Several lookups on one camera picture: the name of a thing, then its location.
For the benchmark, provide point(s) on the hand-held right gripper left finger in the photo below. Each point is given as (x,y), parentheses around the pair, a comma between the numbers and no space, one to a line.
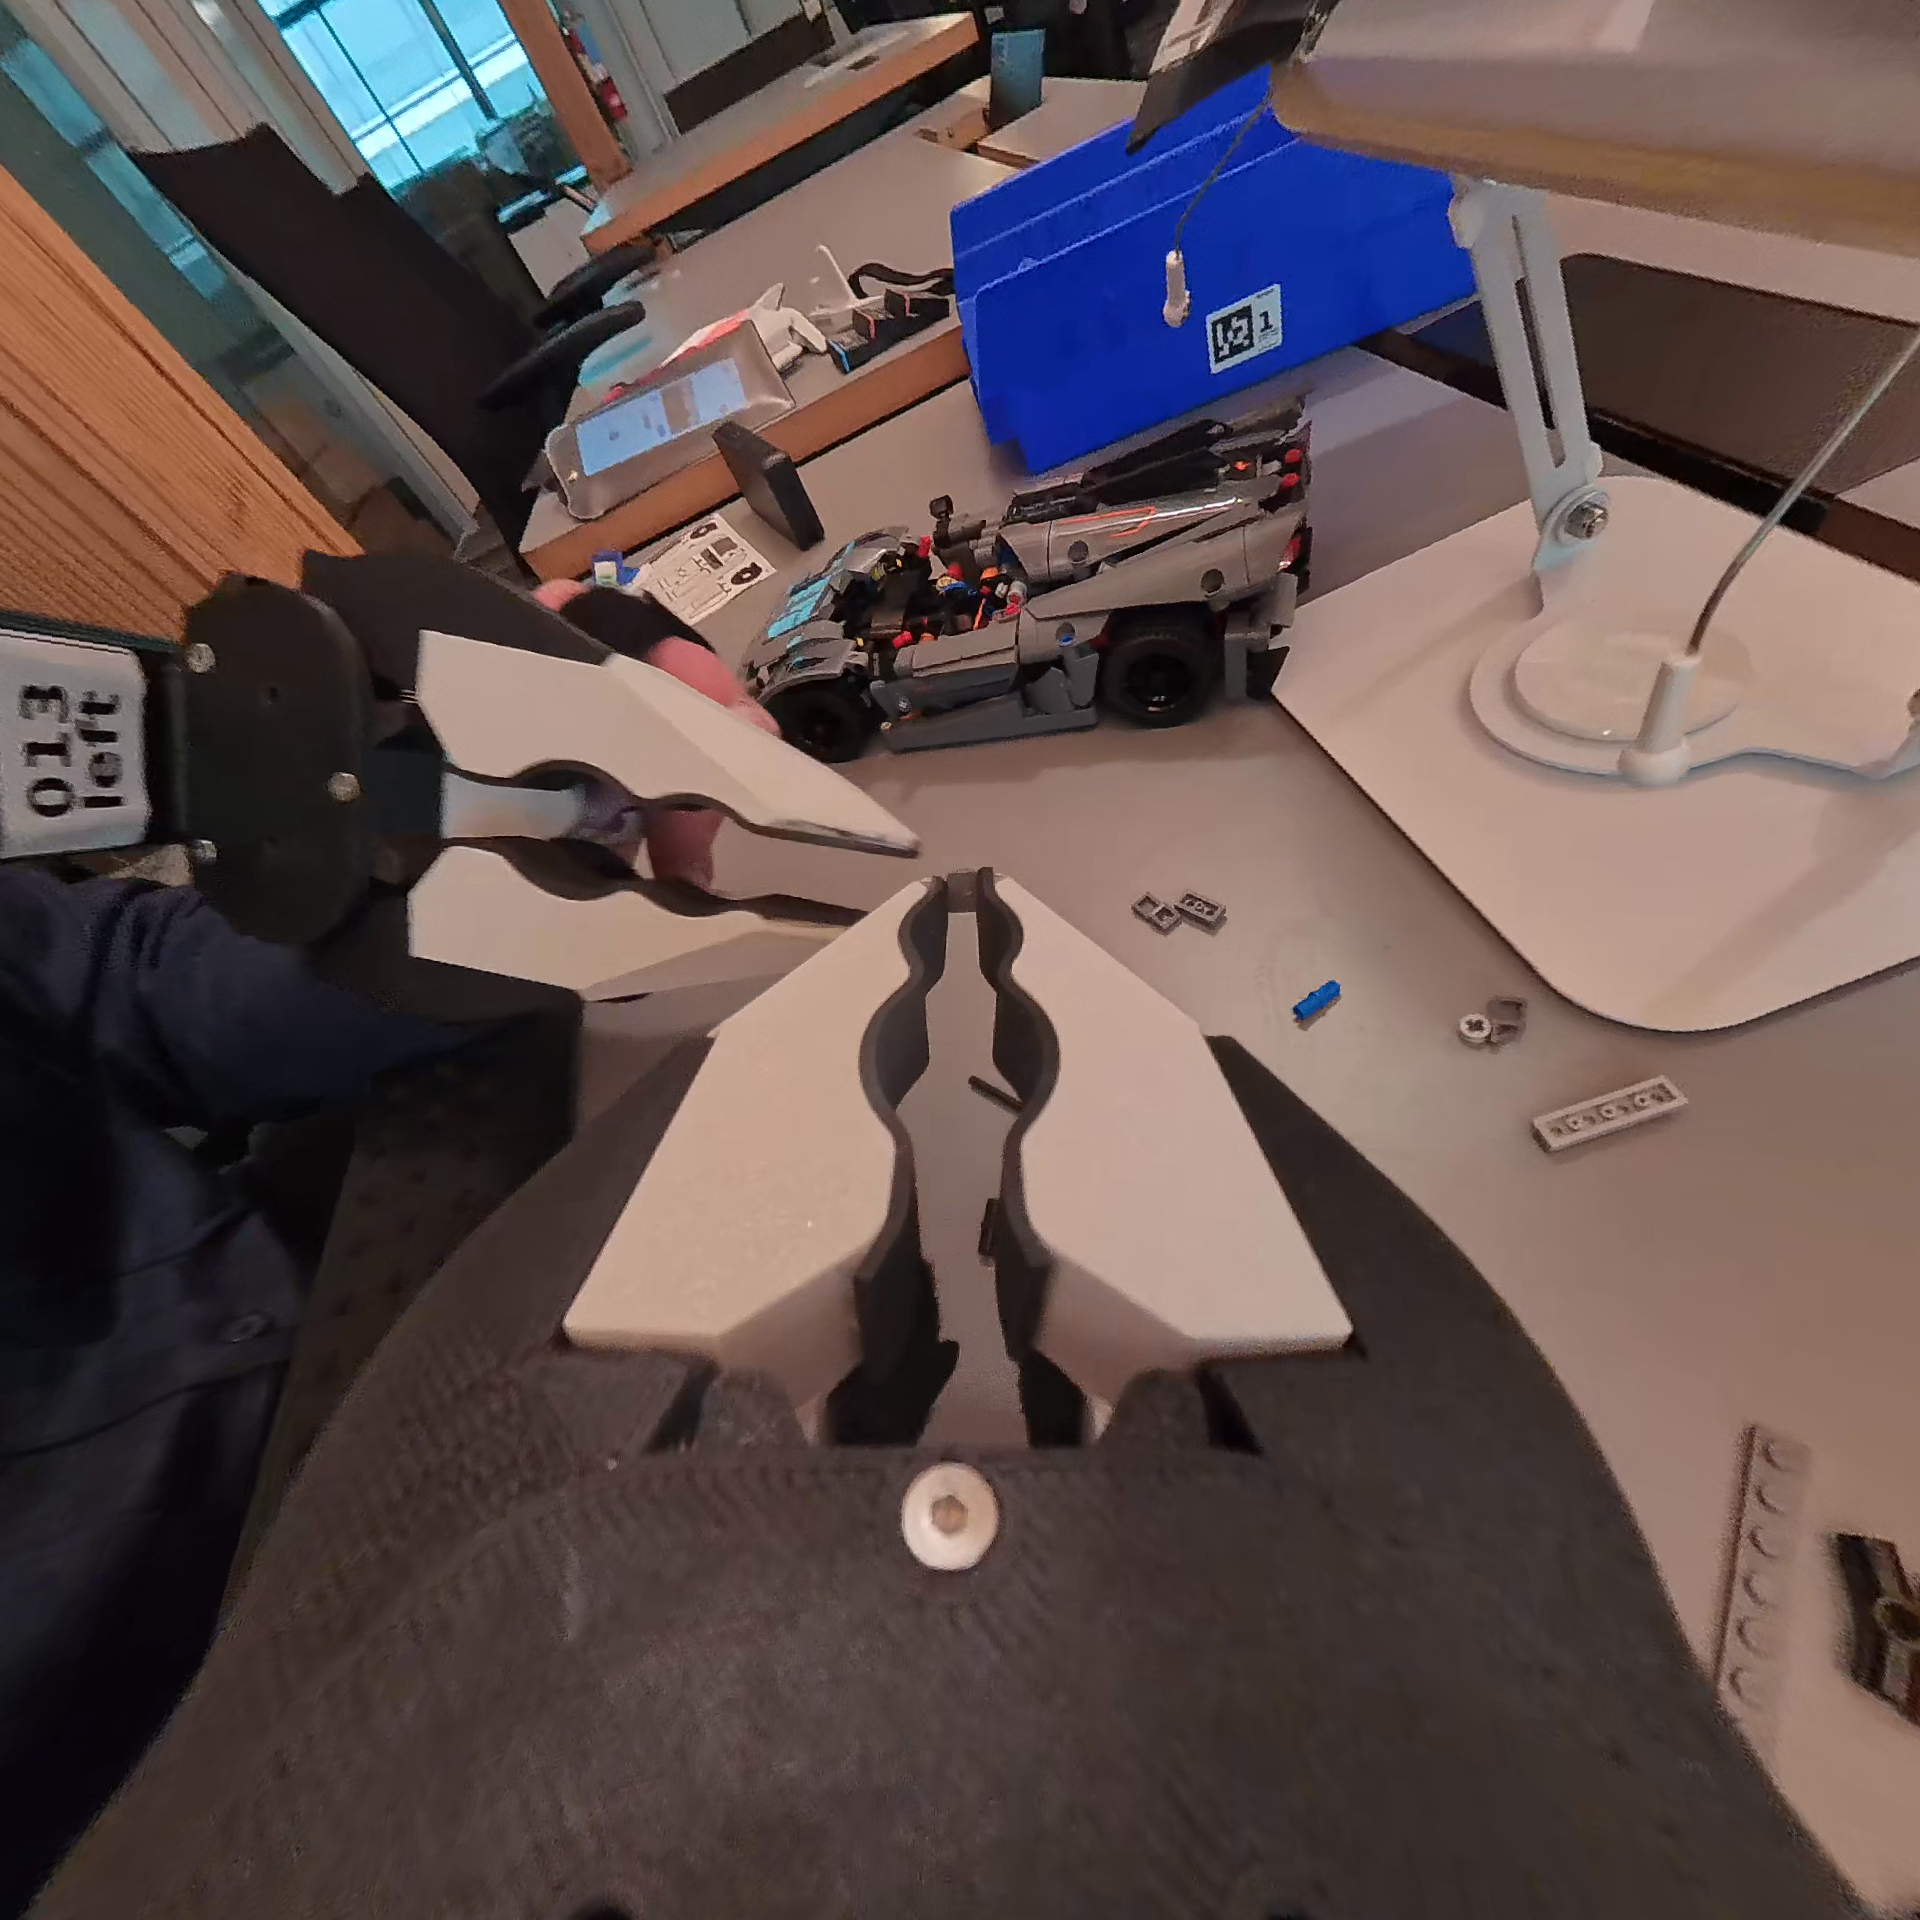
(735,1199)

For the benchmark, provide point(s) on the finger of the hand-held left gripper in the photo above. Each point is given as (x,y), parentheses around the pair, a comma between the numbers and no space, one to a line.
(630,718)
(523,930)

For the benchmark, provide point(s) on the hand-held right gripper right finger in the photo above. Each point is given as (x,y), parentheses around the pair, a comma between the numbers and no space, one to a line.
(1186,1199)

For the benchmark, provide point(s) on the thin black lego piece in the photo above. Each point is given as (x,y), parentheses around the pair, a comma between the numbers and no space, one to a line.
(995,1092)

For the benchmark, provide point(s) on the person's left forearm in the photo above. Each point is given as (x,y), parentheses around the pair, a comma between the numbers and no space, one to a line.
(179,975)

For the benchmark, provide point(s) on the blue lego pin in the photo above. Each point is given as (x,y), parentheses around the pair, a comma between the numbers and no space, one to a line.
(1318,1004)

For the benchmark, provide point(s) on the small grey lego connector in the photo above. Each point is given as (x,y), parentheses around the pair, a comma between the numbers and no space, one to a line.
(1486,1024)

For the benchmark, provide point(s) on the long light grey lego beam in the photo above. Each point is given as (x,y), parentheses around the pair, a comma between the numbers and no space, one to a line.
(1763,1576)

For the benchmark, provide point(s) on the person's left hand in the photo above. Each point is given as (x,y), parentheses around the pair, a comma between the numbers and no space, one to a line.
(689,846)

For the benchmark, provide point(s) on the white printed sheet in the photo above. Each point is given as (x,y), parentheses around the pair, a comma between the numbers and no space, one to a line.
(705,569)

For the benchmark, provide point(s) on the clear plastic packet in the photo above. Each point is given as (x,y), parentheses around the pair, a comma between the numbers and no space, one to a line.
(668,427)

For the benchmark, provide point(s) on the black office chair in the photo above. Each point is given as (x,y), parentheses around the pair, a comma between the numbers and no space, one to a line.
(377,343)

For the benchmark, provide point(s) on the white plastic part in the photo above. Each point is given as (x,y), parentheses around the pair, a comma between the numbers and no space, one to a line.
(782,323)

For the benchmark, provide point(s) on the light grey printed tile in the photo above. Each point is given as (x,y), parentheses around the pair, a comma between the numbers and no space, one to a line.
(1606,1114)

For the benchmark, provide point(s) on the person's dark blue shirt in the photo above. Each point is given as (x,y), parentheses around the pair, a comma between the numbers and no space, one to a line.
(119,1349)

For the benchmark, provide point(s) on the blue plastic bin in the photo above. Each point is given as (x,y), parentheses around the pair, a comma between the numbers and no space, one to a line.
(1077,300)

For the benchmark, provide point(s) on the wooden table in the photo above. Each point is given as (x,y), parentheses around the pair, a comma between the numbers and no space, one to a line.
(782,119)

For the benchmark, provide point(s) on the red fire extinguisher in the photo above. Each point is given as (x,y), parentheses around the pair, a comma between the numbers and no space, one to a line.
(608,88)

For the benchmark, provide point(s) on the grey-blue box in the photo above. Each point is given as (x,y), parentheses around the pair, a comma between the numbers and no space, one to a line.
(1016,77)

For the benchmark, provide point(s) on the black piece with orange stripe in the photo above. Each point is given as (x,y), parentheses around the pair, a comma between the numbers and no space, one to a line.
(1880,1628)

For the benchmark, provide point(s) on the black desk mat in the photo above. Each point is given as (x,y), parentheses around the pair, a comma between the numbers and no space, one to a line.
(1726,360)

